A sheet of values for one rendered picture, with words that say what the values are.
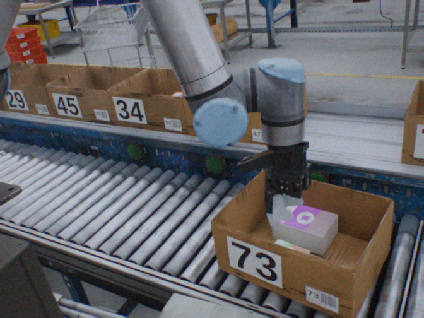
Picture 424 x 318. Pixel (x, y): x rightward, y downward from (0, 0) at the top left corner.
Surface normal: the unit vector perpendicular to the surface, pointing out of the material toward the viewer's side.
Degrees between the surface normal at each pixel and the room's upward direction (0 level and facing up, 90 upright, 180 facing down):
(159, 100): 90
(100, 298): 0
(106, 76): 90
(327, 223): 0
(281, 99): 86
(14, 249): 0
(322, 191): 90
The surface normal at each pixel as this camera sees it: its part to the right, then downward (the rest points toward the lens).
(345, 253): -0.12, -0.86
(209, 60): 0.49, 0.18
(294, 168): -0.50, 0.39
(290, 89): 0.24, 0.37
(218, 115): 0.00, 0.51
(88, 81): 0.85, 0.14
